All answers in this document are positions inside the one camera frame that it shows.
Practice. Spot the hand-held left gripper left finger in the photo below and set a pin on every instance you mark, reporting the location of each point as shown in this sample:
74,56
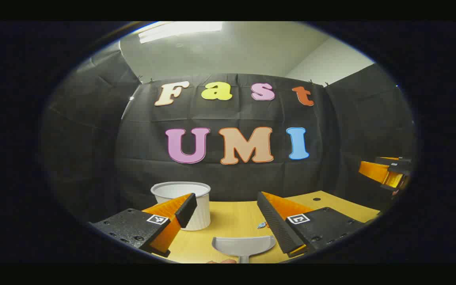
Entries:
186,209

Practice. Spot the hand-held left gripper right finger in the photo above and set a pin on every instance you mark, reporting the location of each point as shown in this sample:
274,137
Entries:
275,225

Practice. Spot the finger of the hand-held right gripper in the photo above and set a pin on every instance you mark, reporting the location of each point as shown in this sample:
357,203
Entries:
372,170
395,180

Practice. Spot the blue paper trash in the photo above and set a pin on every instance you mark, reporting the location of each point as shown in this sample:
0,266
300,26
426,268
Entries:
262,225

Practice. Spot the white ribbed garbage bin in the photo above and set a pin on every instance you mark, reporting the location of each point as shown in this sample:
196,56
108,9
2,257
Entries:
201,215

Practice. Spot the grey plastic dustpan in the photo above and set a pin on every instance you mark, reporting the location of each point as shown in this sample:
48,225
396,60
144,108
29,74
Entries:
244,245

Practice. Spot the yellow wooden desktop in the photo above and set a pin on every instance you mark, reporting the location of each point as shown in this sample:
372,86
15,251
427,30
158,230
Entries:
232,221

